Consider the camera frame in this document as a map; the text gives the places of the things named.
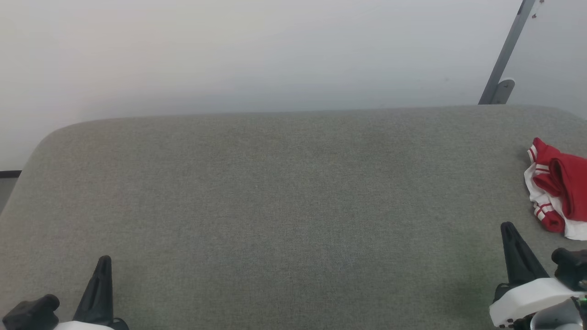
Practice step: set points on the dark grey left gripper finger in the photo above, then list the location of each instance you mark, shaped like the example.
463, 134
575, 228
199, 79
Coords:
97, 298

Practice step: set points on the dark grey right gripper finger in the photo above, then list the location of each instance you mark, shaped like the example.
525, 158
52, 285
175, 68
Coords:
520, 261

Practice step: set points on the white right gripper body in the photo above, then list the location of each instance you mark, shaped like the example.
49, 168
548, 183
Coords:
527, 300

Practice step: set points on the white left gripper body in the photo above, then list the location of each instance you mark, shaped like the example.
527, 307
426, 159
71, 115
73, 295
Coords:
87, 326

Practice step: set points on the red and white basketball jersey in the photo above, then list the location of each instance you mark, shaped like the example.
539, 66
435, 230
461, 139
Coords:
566, 183

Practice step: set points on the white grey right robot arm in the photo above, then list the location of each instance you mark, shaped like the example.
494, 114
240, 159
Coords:
557, 321

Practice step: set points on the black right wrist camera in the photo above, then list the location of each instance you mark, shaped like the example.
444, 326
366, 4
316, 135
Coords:
571, 268

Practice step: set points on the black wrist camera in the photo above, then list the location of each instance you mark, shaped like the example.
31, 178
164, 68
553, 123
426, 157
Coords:
571, 268
30, 314

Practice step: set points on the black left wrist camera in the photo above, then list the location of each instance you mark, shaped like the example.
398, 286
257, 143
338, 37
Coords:
30, 314

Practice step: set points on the dark grey wall baseboard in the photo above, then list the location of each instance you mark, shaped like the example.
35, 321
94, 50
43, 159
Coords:
9, 174

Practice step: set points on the grey metal post bracket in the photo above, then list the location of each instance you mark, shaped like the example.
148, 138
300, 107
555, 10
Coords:
504, 89

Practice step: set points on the grey vertical wall post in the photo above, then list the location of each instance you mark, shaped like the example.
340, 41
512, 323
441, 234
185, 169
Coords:
506, 50

